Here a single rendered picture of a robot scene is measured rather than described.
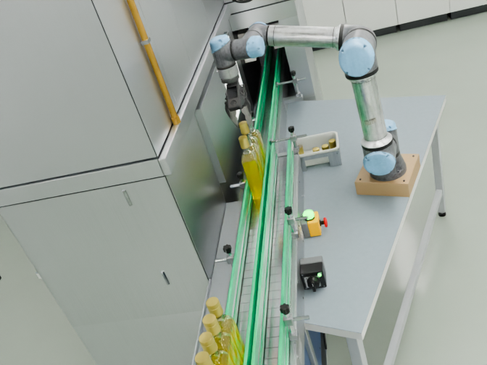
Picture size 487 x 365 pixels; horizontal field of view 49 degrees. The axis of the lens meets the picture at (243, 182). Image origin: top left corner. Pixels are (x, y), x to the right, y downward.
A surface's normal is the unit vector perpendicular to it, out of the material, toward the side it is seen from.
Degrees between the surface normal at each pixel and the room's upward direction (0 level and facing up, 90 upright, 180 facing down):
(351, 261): 0
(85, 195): 90
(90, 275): 90
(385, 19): 90
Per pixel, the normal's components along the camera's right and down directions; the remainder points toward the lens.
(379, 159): -0.23, 0.68
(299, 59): -0.09, 0.56
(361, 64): -0.31, 0.47
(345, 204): -0.26, -0.81
